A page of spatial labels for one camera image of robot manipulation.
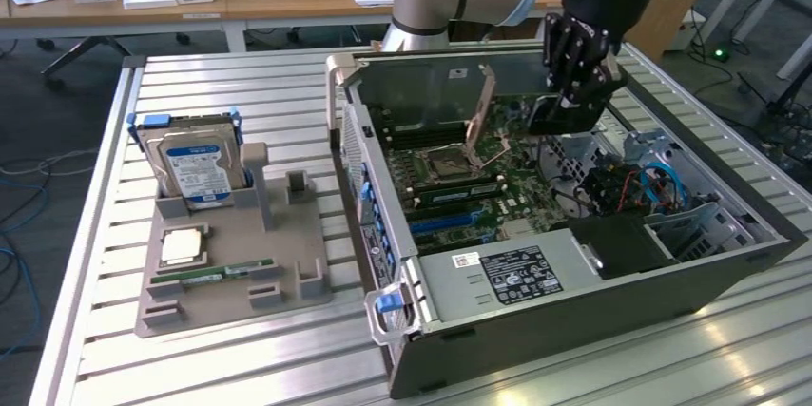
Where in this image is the blue floor cable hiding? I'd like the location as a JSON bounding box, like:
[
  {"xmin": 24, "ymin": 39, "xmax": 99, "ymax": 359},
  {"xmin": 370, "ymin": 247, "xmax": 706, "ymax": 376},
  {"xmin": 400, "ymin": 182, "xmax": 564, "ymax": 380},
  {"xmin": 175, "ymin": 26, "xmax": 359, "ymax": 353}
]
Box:
[{"xmin": 0, "ymin": 177, "xmax": 47, "ymax": 359}]

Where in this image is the green RAM stick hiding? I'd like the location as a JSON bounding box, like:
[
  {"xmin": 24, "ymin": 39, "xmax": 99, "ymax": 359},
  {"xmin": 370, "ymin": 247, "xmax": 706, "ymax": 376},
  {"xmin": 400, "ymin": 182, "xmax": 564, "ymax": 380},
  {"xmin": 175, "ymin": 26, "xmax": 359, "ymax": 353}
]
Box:
[
  {"xmin": 415, "ymin": 182, "xmax": 503, "ymax": 205},
  {"xmin": 150, "ymin": 259, "xmax": 275, "ymax": 283}
]

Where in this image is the silver disk bay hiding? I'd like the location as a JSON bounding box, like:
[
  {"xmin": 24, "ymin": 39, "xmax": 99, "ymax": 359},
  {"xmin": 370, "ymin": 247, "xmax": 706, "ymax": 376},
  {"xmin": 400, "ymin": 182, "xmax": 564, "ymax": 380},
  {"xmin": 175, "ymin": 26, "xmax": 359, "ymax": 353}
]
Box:
[{"xmin": 643, "ymin": 201, "xmax": 756, "ymax": 261}]

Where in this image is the wooden desk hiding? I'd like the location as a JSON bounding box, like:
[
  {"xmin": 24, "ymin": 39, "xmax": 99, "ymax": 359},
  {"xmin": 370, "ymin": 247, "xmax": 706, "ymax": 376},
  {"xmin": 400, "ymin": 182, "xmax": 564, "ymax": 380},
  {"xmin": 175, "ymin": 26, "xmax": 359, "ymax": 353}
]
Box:
[{"xmin": 0, "ymin": 0, "xmax": 576, "ymax": 53}]

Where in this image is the silver CPU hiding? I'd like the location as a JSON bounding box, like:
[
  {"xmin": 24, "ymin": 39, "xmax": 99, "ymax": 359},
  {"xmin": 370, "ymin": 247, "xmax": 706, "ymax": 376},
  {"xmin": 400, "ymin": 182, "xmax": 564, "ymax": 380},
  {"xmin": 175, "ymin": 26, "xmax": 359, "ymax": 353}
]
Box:
[{"xmin": 158, "ymin": 229, "xmax": 208, "ymax": 267}]

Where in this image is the grey parts rack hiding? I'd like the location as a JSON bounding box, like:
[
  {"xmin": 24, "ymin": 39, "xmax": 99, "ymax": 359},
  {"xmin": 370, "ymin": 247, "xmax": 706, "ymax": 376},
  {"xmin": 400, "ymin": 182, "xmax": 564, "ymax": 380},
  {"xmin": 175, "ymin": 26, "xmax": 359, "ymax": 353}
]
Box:
[{"xmin": 134, "ymin": 142, "xmax": 335, "ymax": 338}]

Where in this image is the blue data wire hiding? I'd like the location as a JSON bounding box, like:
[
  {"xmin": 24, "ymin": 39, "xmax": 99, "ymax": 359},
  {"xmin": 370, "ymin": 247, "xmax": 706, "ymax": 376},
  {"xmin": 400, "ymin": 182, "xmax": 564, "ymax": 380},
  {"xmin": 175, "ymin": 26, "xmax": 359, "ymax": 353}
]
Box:
[{"xmin": 636, "ymin": 163, "xmax": 692, "ymax": 215}]

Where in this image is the white floor cable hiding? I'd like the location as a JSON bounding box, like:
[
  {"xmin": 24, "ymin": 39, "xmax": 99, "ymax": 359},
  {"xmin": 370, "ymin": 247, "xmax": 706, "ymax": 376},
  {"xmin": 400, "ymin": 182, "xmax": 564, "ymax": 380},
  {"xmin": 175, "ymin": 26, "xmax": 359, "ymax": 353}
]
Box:
[{"xmin": 0, "ymin": 146, "xmax": 96, "ymax": 177}]

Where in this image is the silver drive cage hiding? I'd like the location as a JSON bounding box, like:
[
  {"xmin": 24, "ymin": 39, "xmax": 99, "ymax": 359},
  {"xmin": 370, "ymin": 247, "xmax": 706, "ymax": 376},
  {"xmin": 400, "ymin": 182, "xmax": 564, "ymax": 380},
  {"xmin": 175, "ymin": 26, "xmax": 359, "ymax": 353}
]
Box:
[{"xmin": 538, "ymin": 106, "xmax": 640, "ymax": 188}]

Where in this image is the CPU socket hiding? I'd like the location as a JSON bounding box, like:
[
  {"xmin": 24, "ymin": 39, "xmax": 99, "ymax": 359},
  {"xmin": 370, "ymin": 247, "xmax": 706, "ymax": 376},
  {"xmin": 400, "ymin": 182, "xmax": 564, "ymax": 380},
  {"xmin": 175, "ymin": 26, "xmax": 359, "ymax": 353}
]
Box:
[{"xmin": 423, "ymin": 144, "xmax": 482, "ymax": 184}]

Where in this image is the black connector block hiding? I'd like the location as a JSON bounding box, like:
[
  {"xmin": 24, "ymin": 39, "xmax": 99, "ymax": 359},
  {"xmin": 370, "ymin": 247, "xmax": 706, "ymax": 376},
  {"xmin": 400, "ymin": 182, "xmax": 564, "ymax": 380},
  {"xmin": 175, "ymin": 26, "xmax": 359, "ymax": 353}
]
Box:
[{"xmin": 580, "ymin": 166, "xmax": 628, "ymax": 215}]

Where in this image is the open black PC case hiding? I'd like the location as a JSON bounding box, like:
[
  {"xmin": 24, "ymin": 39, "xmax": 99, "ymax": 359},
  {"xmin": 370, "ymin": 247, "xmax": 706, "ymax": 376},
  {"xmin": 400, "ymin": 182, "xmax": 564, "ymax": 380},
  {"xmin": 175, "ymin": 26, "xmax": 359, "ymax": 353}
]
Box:
[{"xmin": 324, "ymin": 42, "xmax": 811, "ymax": 400}]

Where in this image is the green motherboard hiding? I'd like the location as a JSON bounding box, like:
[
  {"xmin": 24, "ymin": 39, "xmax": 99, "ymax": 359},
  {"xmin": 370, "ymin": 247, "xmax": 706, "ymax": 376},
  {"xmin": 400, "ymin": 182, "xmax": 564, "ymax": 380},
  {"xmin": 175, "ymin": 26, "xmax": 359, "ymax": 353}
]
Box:
[{"xmin": 378, "ymin": 110, "xmax": 572, "ymax": 255}]

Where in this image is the silver power supply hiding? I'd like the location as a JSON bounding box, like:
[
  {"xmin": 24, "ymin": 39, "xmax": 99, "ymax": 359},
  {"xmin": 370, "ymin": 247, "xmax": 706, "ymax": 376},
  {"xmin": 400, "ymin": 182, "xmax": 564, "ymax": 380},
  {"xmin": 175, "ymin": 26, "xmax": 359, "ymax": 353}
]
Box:
[{"xmin": 415, "ymin": 228, "xmax": 602, "ymax": 326}]

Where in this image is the hard disk blue label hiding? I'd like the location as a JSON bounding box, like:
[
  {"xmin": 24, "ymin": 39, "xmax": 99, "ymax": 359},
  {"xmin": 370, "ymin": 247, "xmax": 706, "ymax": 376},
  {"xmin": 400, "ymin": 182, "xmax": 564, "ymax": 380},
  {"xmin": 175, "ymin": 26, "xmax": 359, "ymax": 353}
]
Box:
[{"xmin": 126, "ymin": 113, "xmax": 252, "ymax": 212}]

